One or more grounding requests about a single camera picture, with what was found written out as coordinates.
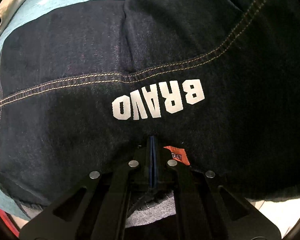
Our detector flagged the dark denim jeans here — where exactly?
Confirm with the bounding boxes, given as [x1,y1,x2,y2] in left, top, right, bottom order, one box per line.
[0,0,300,210]

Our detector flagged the red cloth item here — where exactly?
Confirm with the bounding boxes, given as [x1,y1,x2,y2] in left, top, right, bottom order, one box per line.
[0,209,19,237]

